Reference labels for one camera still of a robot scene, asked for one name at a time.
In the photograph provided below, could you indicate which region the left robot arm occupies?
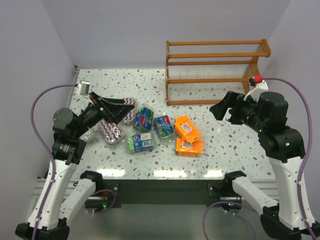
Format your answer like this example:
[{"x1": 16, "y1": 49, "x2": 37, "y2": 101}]
[{"x1": 15, "y1": 92, "x2": 135, "y2": 240}]

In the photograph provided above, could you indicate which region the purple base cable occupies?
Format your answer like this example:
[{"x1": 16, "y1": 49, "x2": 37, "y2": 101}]
[
  {"x1": 201, "y1": 201, "x2": 258, "y2": 240},
  {"x1": 86, "y1": 189, "x2": 118, "y2": 215}
]

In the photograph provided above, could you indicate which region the wooden shelf rack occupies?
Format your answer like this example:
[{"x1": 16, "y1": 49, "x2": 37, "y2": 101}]
[{"x1": 165, "y1": 39, "x2": 272, "y2": 106}]

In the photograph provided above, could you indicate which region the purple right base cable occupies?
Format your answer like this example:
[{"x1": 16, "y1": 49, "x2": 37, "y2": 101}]
[{"x1": 201, "y1": 201, "x2": 258, "y2": 240}]

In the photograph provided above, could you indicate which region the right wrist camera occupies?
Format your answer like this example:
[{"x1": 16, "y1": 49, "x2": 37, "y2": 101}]
[{"x1": 244, "y1": 75, "x2": 269, "y2": 102}]

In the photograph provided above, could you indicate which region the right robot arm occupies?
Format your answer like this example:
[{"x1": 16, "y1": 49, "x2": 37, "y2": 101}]
[{"x1": 209, "y1": 91, "x2": 320, "y2": 240}]

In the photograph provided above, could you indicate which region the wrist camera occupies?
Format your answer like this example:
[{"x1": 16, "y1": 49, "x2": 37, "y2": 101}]
[
  {"x1": 77, "y1": 80, "x2": 91, "y2": 98},
  {"x1": 244, "y1": 75, "x2": 269, "y2": 102}
]

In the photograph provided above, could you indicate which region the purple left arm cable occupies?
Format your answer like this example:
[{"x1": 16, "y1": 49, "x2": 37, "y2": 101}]
[{"x1": 30, "y1": 84, "x2": 81, "y2": 240}]

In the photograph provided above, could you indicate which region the blue green sponge pack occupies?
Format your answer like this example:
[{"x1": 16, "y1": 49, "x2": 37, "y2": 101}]
[
  {"x1": 153, "y1": 112, "x2": 176, "y2": 142},
  {"x1": 126, "y1": 132, "x2": 155, "y2": 154},
  {"x1": 133, "y1": 105, "x2": 154, "y2": 133}
]

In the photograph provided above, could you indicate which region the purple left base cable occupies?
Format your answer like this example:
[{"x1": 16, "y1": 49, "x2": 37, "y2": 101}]
[{"x1": 86, "y1": 189, "x2": 118, "y2": 215}]

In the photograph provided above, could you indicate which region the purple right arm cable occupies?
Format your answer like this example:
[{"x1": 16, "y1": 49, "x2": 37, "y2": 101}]
[{"x1": 262, "y1": 77, "x2": 316, "y2": 240}]

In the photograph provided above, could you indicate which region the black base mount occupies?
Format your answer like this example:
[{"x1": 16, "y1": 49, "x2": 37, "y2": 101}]
[{"x1": 103, "y1": 179, "x2": 241, "y2": 208}]

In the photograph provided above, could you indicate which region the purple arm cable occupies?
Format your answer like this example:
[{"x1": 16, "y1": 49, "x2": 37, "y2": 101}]
[
  {"x1": 30, "y1": 84, "x2": 81, "y2": 240},
  {"x1": 262, "y1": 77, "x2": 316, "y2": 240}
]

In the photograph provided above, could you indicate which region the orange sponge box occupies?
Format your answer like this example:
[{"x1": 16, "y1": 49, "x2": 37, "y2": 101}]
[
  {"x1": 175, "y1": 138, "x2": 204, "y2": 157},
  {"x1": 174, "y1": 115, "x2": 202, "y2": 144}
]

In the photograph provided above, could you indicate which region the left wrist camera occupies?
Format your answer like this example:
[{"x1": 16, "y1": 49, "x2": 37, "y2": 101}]
[{"x1": 77, "y1": 80, "x2": 91, "y2": 98}]

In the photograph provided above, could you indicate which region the purple zigzag sponge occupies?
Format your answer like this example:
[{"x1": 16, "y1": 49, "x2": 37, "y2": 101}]
[
  {"x1": 98, "y1": 120, "x2": 125, "y2": 145},
  {"x1": 120, "y1": 97, "x2": 137, "y2": 123}
]

